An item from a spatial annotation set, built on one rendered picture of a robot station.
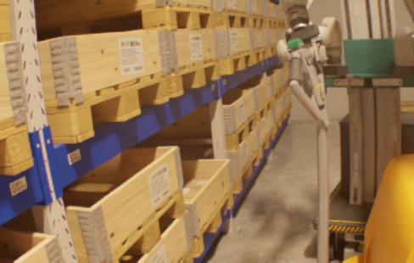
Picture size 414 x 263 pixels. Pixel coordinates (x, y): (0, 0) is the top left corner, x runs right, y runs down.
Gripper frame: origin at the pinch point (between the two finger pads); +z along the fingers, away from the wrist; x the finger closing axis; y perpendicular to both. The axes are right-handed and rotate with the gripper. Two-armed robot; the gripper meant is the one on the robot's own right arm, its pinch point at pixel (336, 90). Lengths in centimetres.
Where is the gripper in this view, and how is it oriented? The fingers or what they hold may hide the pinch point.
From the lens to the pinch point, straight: 223.4
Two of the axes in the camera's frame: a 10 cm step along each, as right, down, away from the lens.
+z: 1.0, 9.7, 2.0
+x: -8.6, -0.2, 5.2
